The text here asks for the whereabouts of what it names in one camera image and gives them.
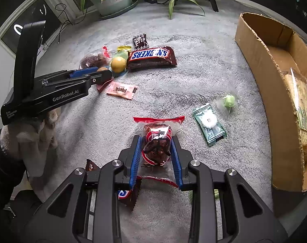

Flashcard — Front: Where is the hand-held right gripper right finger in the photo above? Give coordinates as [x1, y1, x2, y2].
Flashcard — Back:
[169, 135, 288, 243]

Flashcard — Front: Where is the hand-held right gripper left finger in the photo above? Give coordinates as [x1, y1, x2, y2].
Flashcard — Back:
[22, 135, 144, 243]

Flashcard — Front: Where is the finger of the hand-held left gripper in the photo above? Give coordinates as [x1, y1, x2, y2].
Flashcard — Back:
[37, 66, 99, 82]
[42, 70, 113, 88]

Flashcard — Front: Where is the dark red cake packet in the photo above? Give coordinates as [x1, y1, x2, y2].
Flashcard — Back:
[79, 46, 112, 70]

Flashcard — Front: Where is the yellow ball candy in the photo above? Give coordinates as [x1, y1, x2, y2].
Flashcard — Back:
[110, 50, 130, 78]

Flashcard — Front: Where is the pink snack packet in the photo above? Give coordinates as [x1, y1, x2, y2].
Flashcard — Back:
[106, 81, 138, 100]

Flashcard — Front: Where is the red chocolate cake packet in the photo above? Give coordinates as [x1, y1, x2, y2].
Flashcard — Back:
[133, 116, 185, 189]

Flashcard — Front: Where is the small brown chocolate bar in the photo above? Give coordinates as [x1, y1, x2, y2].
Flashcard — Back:
[117, 176, 142, 212]

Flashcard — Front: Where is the green packet with white ring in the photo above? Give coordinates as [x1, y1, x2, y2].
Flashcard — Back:
[193, 102, 227, 147]

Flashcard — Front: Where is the large brown chocolate bar bag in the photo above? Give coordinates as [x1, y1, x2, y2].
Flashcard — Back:
[127, 46, 178, 72]

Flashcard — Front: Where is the cardboard box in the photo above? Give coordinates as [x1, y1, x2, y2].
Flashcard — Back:
[234, 12, 307, 192]

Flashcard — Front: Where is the person's left hand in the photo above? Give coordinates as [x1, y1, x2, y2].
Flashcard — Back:
[0, 106, 62, 181]

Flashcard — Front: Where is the tiny brown snack packet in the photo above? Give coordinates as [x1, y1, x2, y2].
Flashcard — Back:
[86, 158, 102, 173]

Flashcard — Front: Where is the dark brown small snack packet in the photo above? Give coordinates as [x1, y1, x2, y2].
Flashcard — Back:
[133, 33, 147, 50]

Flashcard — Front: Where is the green candy in clear wrapper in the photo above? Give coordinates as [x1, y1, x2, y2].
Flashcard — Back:
[217, 94, 239, 115]

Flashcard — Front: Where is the dark cloth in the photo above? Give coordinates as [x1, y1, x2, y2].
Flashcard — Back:
[0, 192, 50, 243]

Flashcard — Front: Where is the clear wrapped bread package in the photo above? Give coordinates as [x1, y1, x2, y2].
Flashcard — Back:
[284, 67, 307, 165]

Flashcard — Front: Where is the black cable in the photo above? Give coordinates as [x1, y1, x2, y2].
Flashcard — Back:
[55, 3, 76, 43]

